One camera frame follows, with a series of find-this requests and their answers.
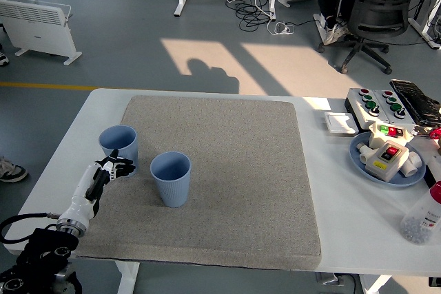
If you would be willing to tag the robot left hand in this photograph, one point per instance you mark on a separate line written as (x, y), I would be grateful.
(86, 187)

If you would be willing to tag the blue ribbed cup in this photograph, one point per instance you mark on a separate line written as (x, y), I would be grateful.
(172, 187)
(128, 147)

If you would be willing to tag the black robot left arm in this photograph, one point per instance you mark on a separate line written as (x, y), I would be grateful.
(44, 252)

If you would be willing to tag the white push-button control box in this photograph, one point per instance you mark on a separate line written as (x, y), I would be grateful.
(406, 115)
(360, 111)

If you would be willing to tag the person's white black sneaker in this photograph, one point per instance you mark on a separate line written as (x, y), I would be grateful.
(12, 171)
(3, 59)

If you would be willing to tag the white table leg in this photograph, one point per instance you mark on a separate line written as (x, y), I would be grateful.
(127, 276)
(373, 285)

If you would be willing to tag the grey-brown mat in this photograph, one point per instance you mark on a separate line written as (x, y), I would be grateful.
(224, 170)

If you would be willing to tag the grey power strip under table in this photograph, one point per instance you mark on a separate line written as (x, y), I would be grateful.
(330, 278)

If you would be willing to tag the blue plate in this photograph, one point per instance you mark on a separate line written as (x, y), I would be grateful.
(356, 163)

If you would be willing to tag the white pipe fitting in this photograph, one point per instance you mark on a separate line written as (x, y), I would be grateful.
(363, 153)
(411, 165)

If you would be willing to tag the white box green red buttons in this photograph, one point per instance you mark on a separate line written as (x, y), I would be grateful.
(377, 135)

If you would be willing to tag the person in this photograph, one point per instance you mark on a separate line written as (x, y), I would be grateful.
(330, 1)

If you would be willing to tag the clear bottle red cap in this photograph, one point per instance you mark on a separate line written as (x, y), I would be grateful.
(422, 218)

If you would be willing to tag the black wrapped keyboard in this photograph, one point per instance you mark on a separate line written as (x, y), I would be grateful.
(415, 101)

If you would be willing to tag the black office chair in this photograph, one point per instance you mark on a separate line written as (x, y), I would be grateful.
(379, 8)

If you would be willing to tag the small red object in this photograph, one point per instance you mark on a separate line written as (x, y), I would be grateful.
(437, 133)

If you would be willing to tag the white switch box red button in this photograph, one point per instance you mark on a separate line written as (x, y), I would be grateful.
(384, 163)

